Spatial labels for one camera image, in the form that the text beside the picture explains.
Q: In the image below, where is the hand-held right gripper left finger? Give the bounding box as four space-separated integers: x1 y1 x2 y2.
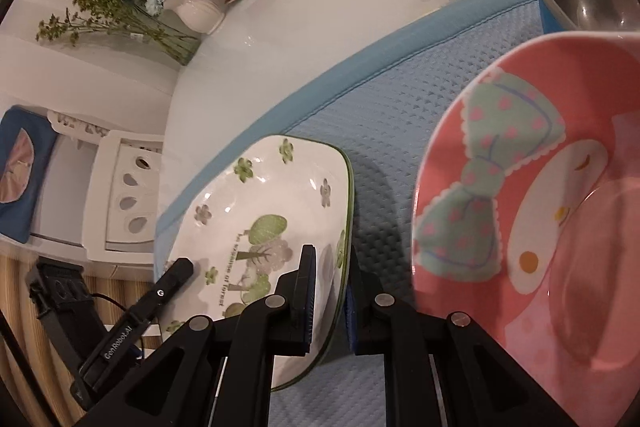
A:
120 244 318 427

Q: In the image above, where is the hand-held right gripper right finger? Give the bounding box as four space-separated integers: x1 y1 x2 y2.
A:
345 246 596 427

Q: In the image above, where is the hexagonal plate green tree print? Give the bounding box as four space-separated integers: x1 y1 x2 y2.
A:
155 134 355 393

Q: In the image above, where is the pink cartoon bowl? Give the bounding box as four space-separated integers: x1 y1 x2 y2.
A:
411 32 640 427

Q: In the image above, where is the white dining chair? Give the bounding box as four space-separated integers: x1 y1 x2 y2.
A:
82 129 166 263

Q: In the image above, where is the light blue textured table mat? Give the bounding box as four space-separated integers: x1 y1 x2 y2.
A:
152 0 551 427

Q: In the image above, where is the blue cloth cover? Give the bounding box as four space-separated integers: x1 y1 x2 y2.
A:
0 105 57 244

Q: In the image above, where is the white carved shelf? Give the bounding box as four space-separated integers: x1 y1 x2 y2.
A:
47 108 108 140

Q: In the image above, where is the clear glass vase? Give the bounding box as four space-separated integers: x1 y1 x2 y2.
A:
125 14 203 66

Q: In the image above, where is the white ceramic vase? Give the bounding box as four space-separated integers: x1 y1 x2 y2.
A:
175 0 227 34

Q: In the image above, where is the dried green flower bunch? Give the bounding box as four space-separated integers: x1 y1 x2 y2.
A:
35 0 151 52

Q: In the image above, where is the thin black cable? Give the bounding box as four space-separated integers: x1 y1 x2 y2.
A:
90 292 146 358

